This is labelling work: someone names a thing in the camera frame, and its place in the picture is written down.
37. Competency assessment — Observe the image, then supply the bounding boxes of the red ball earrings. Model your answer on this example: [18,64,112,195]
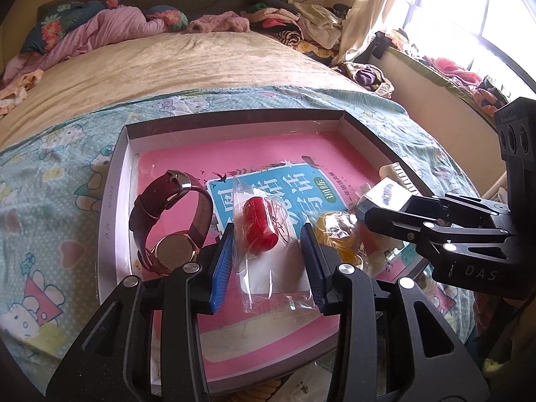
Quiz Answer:
[232,178,314,313]

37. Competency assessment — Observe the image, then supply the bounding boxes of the yellow bangles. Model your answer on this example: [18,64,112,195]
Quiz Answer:
[309,211,378,276]

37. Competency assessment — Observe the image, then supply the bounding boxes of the maroon leather strap wristwatch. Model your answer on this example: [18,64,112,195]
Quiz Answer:
[129,170,213,276]

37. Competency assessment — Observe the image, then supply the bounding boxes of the cream plastic hair claw clip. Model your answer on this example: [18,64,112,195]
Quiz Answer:
[379,162,421,196]

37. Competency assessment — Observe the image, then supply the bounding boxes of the amber spiral hair tie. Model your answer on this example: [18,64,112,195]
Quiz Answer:
[230,377,282,402]

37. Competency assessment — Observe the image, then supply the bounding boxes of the small stud earrings card bag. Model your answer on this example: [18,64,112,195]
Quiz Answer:
[271,362,332,402]

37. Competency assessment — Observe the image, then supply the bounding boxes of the shallow dark cardboard box tray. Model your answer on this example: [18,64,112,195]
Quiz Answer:
[95,108,437,397]

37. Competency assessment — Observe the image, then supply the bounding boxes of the clothes on window ledge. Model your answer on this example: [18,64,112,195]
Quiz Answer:
[384,30,510,122]

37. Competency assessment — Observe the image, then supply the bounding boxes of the hello kitty teal blanket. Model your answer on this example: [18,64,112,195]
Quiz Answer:
[1,86,477,390]

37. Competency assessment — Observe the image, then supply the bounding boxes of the bag stuffed with clothes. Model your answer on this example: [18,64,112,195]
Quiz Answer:
[334,62,395,99]

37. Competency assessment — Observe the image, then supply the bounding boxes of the beige bed sheet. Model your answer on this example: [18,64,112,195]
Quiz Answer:
[1,33,359,147]

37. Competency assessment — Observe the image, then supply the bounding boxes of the pink fuzzy garment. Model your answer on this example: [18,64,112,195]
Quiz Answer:
[186,11,250,34]

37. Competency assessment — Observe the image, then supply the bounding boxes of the pile of mixed clothes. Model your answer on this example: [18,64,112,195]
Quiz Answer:
[241,0,350,60]

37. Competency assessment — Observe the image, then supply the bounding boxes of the pink crumpled quilt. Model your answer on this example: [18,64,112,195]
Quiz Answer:
[1,5,168,87]

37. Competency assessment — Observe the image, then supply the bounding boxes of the peach child garment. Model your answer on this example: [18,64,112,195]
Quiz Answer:
[0,69,44,116]

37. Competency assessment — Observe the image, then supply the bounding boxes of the cream curtain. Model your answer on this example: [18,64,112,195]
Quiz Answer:
[333,0,395,65]

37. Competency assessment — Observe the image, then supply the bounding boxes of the floral dark blue pillow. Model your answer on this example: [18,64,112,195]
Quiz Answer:
[20,0,188,55]

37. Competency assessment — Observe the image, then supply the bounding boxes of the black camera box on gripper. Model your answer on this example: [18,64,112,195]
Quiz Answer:
[494,97,536,217]

